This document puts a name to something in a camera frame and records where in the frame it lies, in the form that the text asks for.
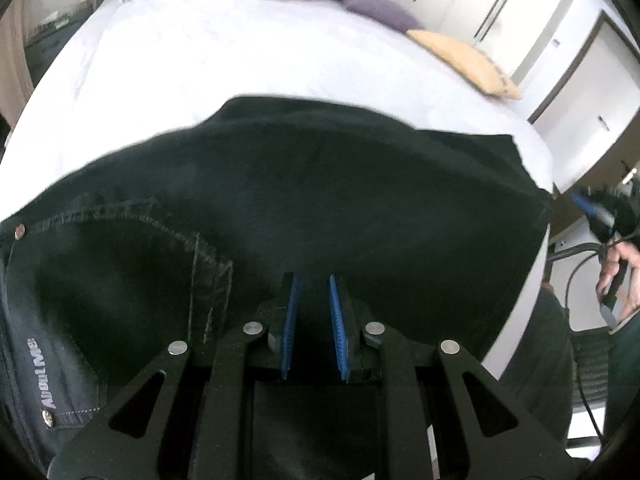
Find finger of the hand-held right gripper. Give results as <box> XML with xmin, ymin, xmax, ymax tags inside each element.
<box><xmin>572</xmin><ymin>190</ymin><xmax>618</xmax><ymax>236</ymax></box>

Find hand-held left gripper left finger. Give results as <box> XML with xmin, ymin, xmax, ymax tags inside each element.
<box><xmin>47</xmin><ymin>272</ymin><xmax>301</xmax><ymax>480</ymax></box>

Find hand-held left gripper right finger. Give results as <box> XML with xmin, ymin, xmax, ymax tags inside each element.
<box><xmin>327</xmin><ymin>274</ymin><xmax>576</xmax><ymax>480</ymax></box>

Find black pants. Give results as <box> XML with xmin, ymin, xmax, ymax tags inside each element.
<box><xmin>0</xmin><ymin>95</ymin><xmax>553</xmax><ymax>480</ymax></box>

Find person's right hand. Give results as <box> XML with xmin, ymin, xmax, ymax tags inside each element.
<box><xmin>596</xmin><ymin>240</ymin><xmax>640</xmax><ymax>313</ymax></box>

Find white brown-framed cabinet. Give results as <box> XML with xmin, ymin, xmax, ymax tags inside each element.
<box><xmin>527</xmin><ymin>10</ymin><xmax>640</xmax><ymax>196</ymax></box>

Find person's leg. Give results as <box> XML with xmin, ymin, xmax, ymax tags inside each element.
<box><xmin>500</xmin><ymin>282</ymin><xmax>576</xmax><ymax>441</ymax></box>

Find black mesh chair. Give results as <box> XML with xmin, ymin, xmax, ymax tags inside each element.
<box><xmin>570</xmin><ymin>327</ymin><xmax>613</xmax><ymax>411</ymax></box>

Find yellow pillow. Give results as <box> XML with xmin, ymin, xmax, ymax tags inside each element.
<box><xmin>406</xmin><ymin>29</ymin><xmax>523</xmax><ymax>101</ymax></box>

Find white wardrobe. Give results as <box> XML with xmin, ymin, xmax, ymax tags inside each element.
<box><xmin>357</xmin><ymin>0</ymin><xmax>608</xmax><ymax>91</ymax></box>

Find purple pillow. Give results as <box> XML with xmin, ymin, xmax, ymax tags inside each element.
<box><xmin>345</xmin><ymin>0</ymin><xmax>426</xmax><ymax>31</ymax></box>

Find dark bedside object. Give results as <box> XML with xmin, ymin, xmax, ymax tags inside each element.
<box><xmin>22</xmin><ymin>12</ymin><xmax>98</xmax><ymax>88</ymax></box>

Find beige curtain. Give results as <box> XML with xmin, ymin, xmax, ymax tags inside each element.
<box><xmin>0</xmin><ymin>5</ymin><xmax>32</xmax><ymax>128</ymax></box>

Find black cable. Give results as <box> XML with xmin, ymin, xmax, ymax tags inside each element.
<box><xmin>547</xmin><ymin>242</ymin><xmax>608</xmax><ymax>441</ymax></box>

